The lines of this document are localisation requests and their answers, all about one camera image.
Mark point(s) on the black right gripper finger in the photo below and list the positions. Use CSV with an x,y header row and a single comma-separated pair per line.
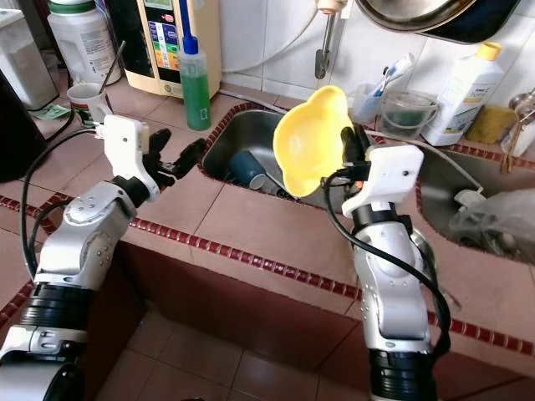
x,y
356,146

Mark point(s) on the hanging steel wok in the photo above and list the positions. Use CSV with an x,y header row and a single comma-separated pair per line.
x,y
426,12

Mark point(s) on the green soap bottle blue cap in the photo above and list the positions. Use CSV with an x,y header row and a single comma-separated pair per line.
x,y
195,96

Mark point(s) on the steel wall tap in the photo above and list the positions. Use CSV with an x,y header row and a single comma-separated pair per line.
x,y
326,46

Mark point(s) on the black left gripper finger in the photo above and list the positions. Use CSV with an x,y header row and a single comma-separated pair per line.
x,y
159,140
192,157

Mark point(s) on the grey plastic container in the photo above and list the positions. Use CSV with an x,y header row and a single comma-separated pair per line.
x,y
29,58

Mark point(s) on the black kettle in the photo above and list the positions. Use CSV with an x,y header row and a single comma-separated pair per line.
x,y
10,125

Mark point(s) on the white detergent bottle yellow cap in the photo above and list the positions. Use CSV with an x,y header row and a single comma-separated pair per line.
x,y
464,92

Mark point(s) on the green paper packet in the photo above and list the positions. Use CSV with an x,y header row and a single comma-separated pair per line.
x,y
54,112

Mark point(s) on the blue white toothbrush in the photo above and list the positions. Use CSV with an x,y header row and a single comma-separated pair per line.
x,y
393,73

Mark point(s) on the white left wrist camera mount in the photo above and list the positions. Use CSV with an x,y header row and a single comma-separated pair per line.
x,y
129,146

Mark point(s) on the yellow plastic bowl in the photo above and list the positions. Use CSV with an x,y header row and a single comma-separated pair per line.
x,y
309,142

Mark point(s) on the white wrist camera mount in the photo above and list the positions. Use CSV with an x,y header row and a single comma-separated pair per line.
x,y
393,171
129,146

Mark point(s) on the stainless steel sink basin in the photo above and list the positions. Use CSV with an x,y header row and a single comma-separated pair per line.
x,y
443,171
242,134

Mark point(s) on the stainless steel bowl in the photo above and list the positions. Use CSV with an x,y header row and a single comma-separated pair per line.
x,y
426,251

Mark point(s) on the yellow scouring pad block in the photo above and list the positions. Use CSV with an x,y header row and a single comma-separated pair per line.
x,y
491,125

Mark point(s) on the white printed mug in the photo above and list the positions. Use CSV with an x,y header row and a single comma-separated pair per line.
x,y
88,104

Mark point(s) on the white plastic jar green lid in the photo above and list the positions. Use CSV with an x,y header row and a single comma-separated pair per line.
x,y
79,42

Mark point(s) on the blue plastic mug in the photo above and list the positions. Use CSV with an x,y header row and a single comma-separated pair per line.
x,y
247,170

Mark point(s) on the beige water ioniser appliance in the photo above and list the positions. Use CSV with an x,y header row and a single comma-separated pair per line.
x,y
163,50

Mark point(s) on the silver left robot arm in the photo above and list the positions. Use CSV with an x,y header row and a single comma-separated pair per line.
x,y
88,242

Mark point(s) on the thin metal stirring spoon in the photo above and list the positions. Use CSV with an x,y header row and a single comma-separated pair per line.
x,y
113,65

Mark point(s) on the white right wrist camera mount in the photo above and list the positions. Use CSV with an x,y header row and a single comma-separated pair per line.
x,y
393,171

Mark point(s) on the clear plastic bag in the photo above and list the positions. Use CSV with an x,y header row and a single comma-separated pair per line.
x,y
493,219

